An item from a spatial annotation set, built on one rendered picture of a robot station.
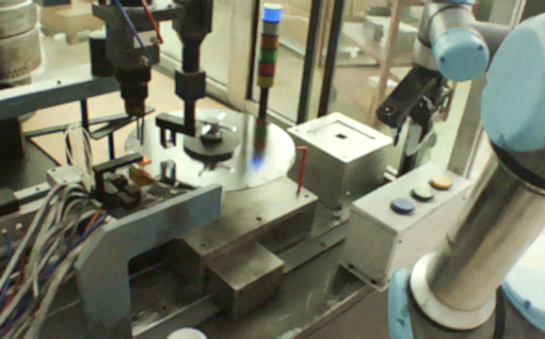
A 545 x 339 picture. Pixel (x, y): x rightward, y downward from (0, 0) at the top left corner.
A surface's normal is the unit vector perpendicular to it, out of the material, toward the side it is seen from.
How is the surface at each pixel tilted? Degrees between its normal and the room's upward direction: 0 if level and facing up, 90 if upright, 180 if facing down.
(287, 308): 0
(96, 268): 90
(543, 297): 7
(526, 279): 7
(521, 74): 83
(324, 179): 90
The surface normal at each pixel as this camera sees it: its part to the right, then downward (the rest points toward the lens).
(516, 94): -0.98, -0.19
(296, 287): 0.10, -0.86
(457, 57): -0.05, 0.70
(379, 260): -0.72, 0.29
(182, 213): 0.68, 0.43
